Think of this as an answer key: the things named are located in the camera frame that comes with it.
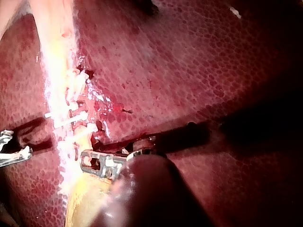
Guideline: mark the dark red liver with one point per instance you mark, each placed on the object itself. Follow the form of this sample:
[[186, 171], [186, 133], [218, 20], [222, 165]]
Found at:
[[189, 71]]

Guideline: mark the dark left arm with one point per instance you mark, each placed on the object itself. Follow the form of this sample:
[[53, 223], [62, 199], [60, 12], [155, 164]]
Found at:
[[154, 196]]

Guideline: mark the gallbladder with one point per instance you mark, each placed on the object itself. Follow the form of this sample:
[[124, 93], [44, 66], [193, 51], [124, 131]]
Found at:
[[82, 203]]

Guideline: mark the right arm instrument jaw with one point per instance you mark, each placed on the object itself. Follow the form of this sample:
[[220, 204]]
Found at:
[[16, 157], [5, 139]]

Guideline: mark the left arm instrument jaw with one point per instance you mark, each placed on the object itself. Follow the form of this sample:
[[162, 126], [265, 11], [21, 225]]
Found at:
[[106, 163]]

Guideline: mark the white clip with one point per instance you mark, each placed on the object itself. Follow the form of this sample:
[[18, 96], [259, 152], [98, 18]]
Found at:
[[71, 120], [86, 130], [81, 81], [79, 113]]

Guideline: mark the left arm instrument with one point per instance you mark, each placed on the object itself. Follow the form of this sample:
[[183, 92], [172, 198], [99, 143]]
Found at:
[[146, 146]]

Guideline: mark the pale fatty tissue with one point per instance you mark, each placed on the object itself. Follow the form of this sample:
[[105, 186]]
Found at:
[[53, 47], [235, 12]]

